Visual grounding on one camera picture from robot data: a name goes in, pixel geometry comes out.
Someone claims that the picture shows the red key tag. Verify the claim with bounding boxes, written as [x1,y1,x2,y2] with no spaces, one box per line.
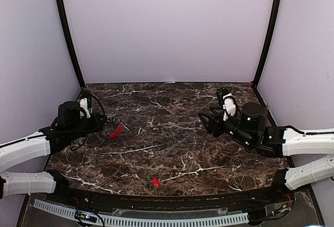
[149,177,161,188]

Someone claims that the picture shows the right black frame post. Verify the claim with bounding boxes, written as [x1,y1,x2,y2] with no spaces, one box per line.
[253,0,281,87]

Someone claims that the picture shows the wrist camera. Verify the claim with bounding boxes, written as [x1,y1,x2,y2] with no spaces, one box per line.
[79,92,92,118]
[216,87,237,121]

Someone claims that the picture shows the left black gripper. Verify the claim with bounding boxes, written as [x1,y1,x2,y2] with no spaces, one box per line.
[67,112,106,141]

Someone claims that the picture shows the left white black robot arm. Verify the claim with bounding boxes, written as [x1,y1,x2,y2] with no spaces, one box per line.
[1,98,107,204]

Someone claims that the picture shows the black frame post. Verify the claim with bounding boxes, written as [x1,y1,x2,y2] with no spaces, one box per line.
[56,0,86,89]
[253,0,281,87]

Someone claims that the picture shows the left black frame post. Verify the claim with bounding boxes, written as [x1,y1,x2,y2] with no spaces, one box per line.
[56,0,86,89]

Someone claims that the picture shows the black front rail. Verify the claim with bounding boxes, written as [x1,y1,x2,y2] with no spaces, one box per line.
[46,185,294,212]

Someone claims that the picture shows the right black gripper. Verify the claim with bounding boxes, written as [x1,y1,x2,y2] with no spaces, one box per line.
[199,106,256,148]

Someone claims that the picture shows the white slotted cable duct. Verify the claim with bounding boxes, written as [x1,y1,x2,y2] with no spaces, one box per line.
[33,199,249,226]

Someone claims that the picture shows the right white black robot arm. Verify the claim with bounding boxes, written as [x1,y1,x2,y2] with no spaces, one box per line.
[198,102,333,203]

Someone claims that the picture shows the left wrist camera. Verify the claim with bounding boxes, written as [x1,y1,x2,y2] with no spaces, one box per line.
[79,92,92,118]

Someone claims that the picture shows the large keyring with red sleeve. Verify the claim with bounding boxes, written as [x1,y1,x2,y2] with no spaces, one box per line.
[107,115,129,139]

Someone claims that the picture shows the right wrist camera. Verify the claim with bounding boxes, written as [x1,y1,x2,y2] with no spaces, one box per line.
[216,87,237,121]

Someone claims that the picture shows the small green circuit board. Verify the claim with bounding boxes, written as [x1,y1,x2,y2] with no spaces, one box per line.
[75,211,97,223]

